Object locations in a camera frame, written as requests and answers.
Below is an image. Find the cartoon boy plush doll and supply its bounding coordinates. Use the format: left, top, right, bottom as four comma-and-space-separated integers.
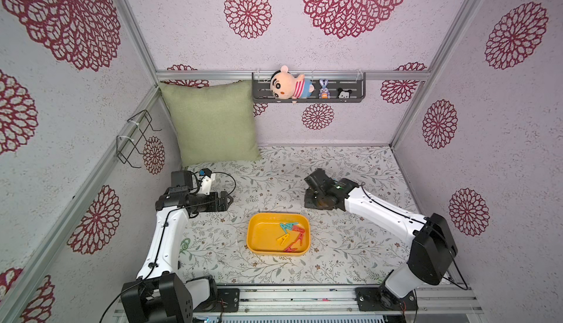
269, 65, 315, 104

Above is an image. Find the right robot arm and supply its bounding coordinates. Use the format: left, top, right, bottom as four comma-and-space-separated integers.
304, 169, 458, 314

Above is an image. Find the yellow plastic storage box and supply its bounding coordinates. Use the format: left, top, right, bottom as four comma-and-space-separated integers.
246, 212, 312, 256

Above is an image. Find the green cushion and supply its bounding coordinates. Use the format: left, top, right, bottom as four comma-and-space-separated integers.
159, 81, 261, 168

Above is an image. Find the dark grey wall shelf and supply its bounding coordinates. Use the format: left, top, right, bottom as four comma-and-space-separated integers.
252, 71, 366, 103

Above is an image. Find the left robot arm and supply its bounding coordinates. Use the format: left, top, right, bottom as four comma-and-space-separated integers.
113, 169, 233, 322

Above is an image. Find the pile of coloured clothespins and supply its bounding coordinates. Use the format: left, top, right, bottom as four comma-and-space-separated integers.
276, 222, 306, 253

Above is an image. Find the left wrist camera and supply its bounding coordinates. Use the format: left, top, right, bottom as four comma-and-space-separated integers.
197, 169, 216, 196

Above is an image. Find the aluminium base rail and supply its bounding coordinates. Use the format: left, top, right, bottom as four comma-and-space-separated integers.
194, 284, 484, 319

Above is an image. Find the black white mouse figure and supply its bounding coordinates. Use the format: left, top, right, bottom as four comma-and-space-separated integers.
337, 88, 353, 100

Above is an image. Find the black wire wall rack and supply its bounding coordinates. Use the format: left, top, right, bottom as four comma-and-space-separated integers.
115, 109, 161, 169

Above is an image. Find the small blue rabbit figure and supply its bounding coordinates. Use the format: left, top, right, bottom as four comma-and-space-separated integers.
319, 79, 331, 100

